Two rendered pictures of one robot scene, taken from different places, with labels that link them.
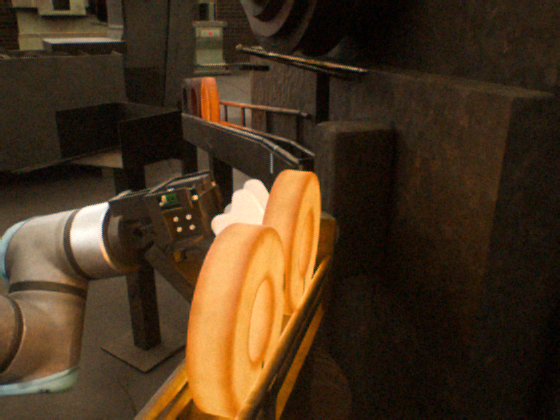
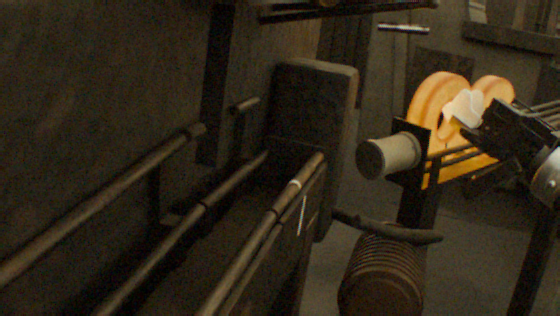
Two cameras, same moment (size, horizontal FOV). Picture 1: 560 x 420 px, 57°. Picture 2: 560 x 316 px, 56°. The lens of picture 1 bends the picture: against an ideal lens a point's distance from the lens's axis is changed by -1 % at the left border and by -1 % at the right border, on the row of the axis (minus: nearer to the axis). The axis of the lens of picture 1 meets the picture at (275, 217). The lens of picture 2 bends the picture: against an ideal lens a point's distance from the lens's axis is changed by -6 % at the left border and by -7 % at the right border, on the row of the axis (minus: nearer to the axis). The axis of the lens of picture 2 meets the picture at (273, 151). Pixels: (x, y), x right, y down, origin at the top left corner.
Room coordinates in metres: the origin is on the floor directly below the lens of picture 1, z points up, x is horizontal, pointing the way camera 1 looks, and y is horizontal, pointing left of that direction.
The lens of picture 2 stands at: (1.40, 0.25, 0.89)
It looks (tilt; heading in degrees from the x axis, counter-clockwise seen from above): 17 degrees down; 213
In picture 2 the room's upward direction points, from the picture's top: 8 degrees clockwise
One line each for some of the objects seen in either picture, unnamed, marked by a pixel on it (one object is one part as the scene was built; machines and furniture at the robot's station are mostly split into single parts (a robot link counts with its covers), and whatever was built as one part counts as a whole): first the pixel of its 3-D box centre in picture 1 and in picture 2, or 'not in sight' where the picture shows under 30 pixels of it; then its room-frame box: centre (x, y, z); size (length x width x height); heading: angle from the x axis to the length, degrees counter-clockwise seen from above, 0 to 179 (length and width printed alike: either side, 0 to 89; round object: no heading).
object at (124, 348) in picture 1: (131, 236); not in sight; (1.35, 0.41, 0.36); 0.26 x 0.20 x 0.72; 55
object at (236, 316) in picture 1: (243, 317); (487, 117); (0.36, 0.03, 0.72); 0.16 x 0.03 x 0.16; 164
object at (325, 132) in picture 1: (351, 199); (304, 149); (0.76, -0.12, 0.68); 0.11 x 0.08 x 0.24; 110
